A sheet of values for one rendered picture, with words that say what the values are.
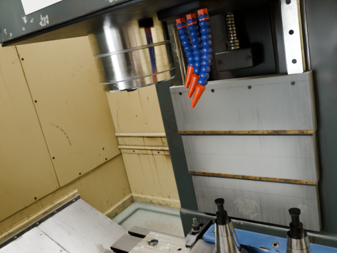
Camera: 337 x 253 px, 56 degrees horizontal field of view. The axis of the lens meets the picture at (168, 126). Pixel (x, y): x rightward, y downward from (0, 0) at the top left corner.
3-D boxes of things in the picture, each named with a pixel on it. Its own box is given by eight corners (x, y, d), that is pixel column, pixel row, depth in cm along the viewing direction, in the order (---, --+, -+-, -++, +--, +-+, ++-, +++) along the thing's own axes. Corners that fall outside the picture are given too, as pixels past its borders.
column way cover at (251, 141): (323, 235, 100) (308, 73, 87) (194, 213, 128) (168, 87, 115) (326, 226, 104) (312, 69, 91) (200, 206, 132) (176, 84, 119)
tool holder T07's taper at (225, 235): (248, 252, 51) (242, 216, 49) (234, 270, 48) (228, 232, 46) (224, 245, 54) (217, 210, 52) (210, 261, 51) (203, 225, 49)
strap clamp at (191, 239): (198, 274, 95) (189, 230, 91) (188, 271, 97) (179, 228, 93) (217, 247, 105) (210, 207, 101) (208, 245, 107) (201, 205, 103)
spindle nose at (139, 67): (189, 72, 70) (178, 14, 67) (152, 87, 56) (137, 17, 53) (130, 81, 78) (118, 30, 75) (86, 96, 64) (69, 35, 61)
